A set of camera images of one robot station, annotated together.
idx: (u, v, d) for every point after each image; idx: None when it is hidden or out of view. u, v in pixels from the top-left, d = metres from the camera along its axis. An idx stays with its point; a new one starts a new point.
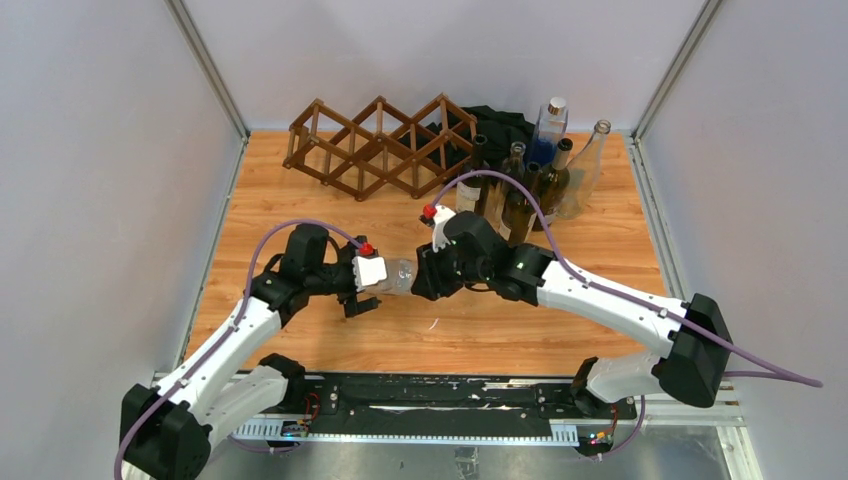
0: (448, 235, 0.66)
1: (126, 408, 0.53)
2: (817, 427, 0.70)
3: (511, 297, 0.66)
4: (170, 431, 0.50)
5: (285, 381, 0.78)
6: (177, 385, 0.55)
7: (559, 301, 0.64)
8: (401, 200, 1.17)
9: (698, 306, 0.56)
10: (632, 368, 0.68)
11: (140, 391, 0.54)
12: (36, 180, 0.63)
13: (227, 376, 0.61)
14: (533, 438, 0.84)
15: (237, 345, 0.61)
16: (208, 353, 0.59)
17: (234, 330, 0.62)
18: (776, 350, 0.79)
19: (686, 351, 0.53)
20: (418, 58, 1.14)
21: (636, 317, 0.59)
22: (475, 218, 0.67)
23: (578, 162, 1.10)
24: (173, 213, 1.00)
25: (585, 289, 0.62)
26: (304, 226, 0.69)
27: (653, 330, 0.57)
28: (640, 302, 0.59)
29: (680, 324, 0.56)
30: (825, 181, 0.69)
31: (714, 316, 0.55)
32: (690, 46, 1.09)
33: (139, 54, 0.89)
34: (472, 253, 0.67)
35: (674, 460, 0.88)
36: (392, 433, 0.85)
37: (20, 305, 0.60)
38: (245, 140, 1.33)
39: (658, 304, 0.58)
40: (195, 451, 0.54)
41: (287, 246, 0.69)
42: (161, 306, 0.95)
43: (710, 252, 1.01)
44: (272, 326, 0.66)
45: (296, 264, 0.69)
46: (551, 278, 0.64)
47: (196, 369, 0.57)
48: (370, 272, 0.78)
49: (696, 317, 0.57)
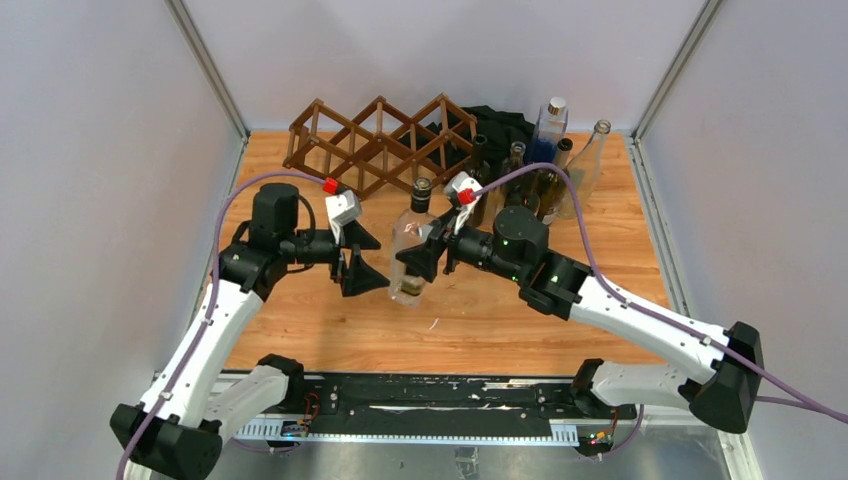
0: (505, 236, 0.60)
1: (117, 427, 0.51)
2: (817, 427, 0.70)
3: (541, 310, 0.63)
4: (166, 444, 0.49)
5: (285, 377, 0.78)
6: (161, 399, 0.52)
7: (593, 319, 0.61)
8: (401, 200, 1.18)
9: (743, 337, 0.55)
10: (652, 382, 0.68)
11: (126, 408, 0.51)
12: (37, 179, 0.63)
13: (215, 371, 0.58)
14: (533, 438, 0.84)
15: (216, 339, 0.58)
16: (187, 356, 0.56)
17: (208, 323, 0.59)
18: (775, 351, 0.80)
19: (729, 382, 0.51)
20: (418, 57, 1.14)
21: (677, 343, 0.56)
22: (537, 224, 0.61)
23: (578, 162, 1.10)
24: (172, 213, 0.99)
25: (624, 308, 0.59)
26: (269, 187, 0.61)
27: (695, 357, 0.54)
28: (682, 328, 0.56)
29: (723, 353, 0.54)
30: (825, 182, 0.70)
31: (756, 346, 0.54)
32: (689, 47, 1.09)
33: (139, 53, 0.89)
34: (518, 256, 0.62)
35: (673, 460, 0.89)
36: (392, 434, 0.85)
37: (19, 305, 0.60)
38: (245, 140, 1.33)
39: (701, 331, 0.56)
40: (204, 449, 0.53)
41: (254, 212, 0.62)
42: (160, 307, 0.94)
43: (710, 252, 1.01)
44: (253, 304, 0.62)
45: (266, 231, 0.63)
46: (588, 295, 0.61)
47: (177, 377, 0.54)
48: (335, 208, 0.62)
49: (737, 346, 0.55)
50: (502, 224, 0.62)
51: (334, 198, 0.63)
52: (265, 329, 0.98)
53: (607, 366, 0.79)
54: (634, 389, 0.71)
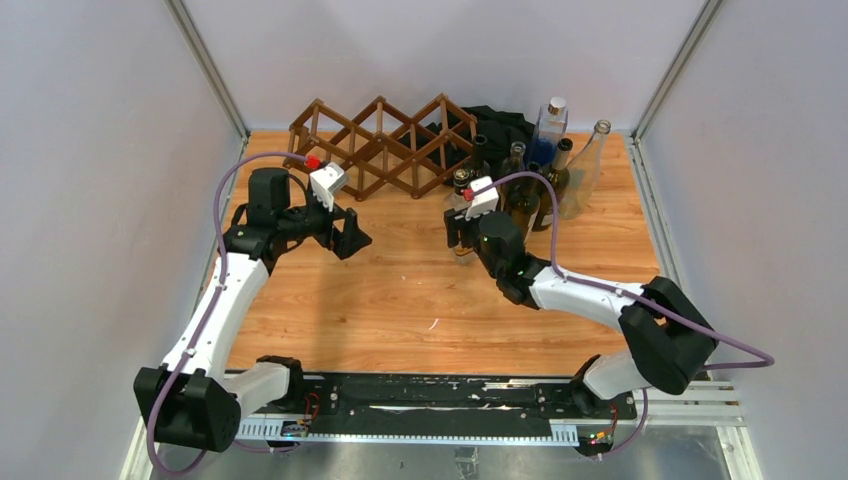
0: (484, 233, 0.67)
1: (140, 393, 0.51)
2: (819, 429, 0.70)
3: (513, 299, 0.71)
4: (196, 399, 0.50)
5: (292, 365, 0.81)
6: (186, 356, 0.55)
7: (550, 301, 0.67)
8: (401, 200, 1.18)
9: (657, 286, 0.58)
10: (621, 359, 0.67)
11: (150, 373, 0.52)
12: (36, 180, 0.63)
13: (232, 333, 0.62)
14: (533, 438, 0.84)
15: (232, 300, 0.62)
16: (206, 317, 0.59)
17: (223, 288, 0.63)
18: (776, 351, 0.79)
19: (634, 321, 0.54)
20: (418, 58, 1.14)
21: (597, 298, 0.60)
22: (511, 225, 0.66)
23: (578, 162, 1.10)
24: (172, 213, 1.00)
25: (564, 283, 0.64)
26: (262, 170, 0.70)
27: (608, 307, 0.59)
28: (602, 285, 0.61)
29: (634, 299, 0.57)
30: (825, 182, 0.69)
31: (670, 293, 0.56)
32: (688, 47, 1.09)
33: (139, 55, 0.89)
34: (495, 252, 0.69)
35: (674, 460, 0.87)
36: (392, 433, 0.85)
37: (17, 306, 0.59)
38: (245, 140, 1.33)
39: (616, 285, 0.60)
40: (228, 412, 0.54)
41: (251, 193, 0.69)
42: (160, 307, 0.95)
43: (710, 253, 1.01)
44: (260, 273, 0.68)
45: (265, 208, 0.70)
46: (541, 276, 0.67)
47: (197, 338, 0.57)
48: (325, 176, 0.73)
49: (656, 297, 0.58)
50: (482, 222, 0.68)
51: (319, 171, 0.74)
52: (265, 329, 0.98)
53: (602, 358, 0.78)
54: (610, 373, 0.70)
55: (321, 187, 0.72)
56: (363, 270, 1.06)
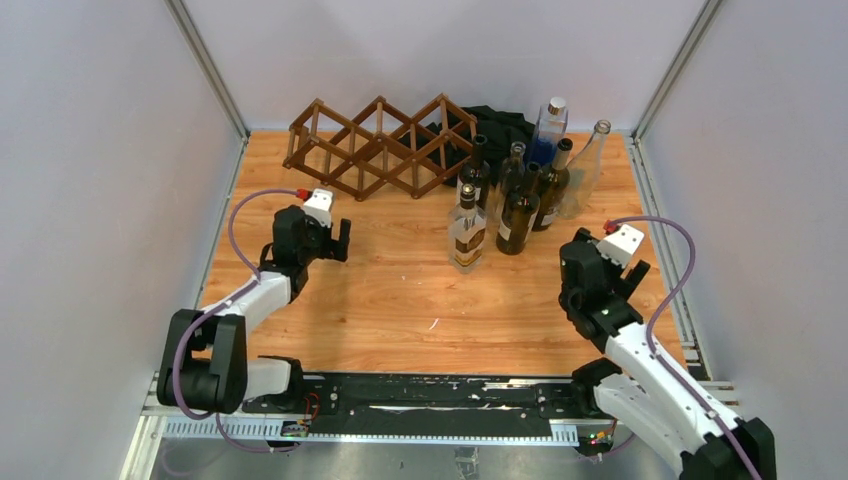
0: (562, 254, 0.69)
1: (175, 326, 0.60)
2: (818, 428, 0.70)
3: (585, 334, 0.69)
4: (224, 334, 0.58)
5: (289, 365, 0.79)
6: (224, 303, 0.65)
7: (622, 358, 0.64)
8: (401, 200, 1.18)
9: (752, 431, 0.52)
10: (660, 430, 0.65)
11: (186, 313, 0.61)
12: (35, 178, 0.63)
13: (258, 316, 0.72)
14: (533, 438, 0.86)
15: (261, 291, 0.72)
16: (242, 292, 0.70)
17: (257, 283, 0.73)
18: (775, 352, 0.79)
19: (714, 459, 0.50)
20: (418, 58, 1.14)
21: (682, 404, 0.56)
22: (594, 253, 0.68)
23: (578, 162, 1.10)
24: (172, 214, 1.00)
25: (651, 359, 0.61)
26: (282, 213, 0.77)
27: (692, 421, 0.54)
28: (694, 395, 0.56)
29: (723, 433, 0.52)
30: (825, 183, 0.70)
31: (764, 447, 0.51)
32: (689, 46, 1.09)
33: (139, 55, 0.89)
34: (573, 279, 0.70)
35: None
36: (392, 434, 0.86)
37: (16, 306, 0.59)
38: (245, 140, 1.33)
39: (711, 405, 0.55)
40: (237, 373, 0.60)
41: (274, 236, 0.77)
42: (160, 308, 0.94)
43: (709, 252, 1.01)
44: (282, 293, 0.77)
45: (287, 248, 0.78)
46: (626, 335, 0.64)
47: (236, 299, 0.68)
48: (319, 201, 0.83)
49: (742, 437, 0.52)
50: (566, 247, 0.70)
51: (312, 199, 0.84)
52: (264, 329, 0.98)
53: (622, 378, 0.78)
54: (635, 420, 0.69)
55: (319, 210, 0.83)
56: (362, 270, 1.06)
